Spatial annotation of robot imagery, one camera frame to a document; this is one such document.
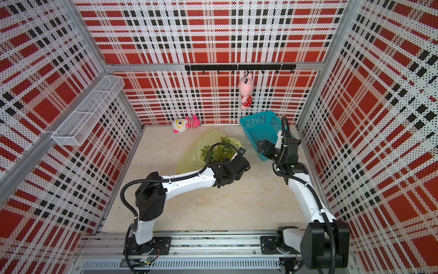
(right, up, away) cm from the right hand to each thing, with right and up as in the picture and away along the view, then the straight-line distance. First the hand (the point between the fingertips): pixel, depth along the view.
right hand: (265, 144), depth 82 cm
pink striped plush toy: (-50, +13, +32) cm, 61 cm away
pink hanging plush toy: (-9, +32, +9) cm, 34 cm away
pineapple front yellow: (-21, -4, +7) cm, 23 cm away
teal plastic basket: (+7, +12, +37) cm, 40 cm away
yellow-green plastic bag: (-37, -8, +4) cm, 38 cm away
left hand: (-14, -10, +4) cm, 18 cm away
